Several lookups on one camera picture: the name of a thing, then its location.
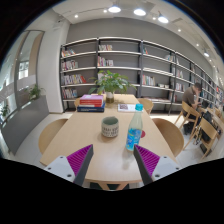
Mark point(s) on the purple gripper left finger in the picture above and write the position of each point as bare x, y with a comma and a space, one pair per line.
73, 167

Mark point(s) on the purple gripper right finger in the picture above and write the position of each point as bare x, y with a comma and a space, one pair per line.
153, 167

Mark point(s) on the clear plastic water bottle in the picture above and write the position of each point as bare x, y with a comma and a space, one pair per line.
135, 128

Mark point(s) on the red round coaster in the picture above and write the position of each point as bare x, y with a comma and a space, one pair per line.
143, 134

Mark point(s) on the right near wooden chair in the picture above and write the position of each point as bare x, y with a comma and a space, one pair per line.
171, 134

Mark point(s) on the left near wooden chair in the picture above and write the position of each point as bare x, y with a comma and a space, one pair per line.
49, 133

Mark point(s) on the grey patterned ceramic cup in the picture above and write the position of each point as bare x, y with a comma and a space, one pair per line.
110, 127

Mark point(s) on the far right wooden chair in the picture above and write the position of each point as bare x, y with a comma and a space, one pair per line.
147, 104

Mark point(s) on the stack of red books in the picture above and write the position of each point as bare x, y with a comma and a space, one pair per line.
91, 103

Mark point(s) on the far left wooden chair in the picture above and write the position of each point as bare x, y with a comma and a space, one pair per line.
77, 102

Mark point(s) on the white open magazine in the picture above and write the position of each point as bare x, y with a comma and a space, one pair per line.
126, 107

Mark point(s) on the wooden chair at right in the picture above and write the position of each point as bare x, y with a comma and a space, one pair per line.
206, 133

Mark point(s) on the wooden chair beside person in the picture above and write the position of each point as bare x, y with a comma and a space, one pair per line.
189, 114

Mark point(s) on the seated person in brown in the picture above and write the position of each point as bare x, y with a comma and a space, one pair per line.
191, 95

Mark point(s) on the green potted plant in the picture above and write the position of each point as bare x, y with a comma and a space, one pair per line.
108, 82

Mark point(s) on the small plant on ledge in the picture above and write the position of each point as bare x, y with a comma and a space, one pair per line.
34, 92

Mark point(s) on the large grey bookshelf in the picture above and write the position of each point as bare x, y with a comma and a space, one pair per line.
156, 72

